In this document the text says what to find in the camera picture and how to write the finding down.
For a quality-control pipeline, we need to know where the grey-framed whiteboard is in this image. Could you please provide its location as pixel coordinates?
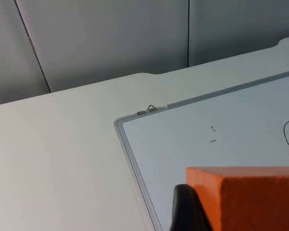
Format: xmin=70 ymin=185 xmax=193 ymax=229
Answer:
xmin=114 ymin=69 xmax=289 ymax=231

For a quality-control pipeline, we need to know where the orange cube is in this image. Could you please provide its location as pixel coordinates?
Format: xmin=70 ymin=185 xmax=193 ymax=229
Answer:
xmin=185 ymin=166 xmax=289 ymax=231

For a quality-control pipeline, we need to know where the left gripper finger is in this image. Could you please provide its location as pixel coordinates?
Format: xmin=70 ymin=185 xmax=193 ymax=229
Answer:
xmin=168 ymin=184 xmax=214 ymax=231

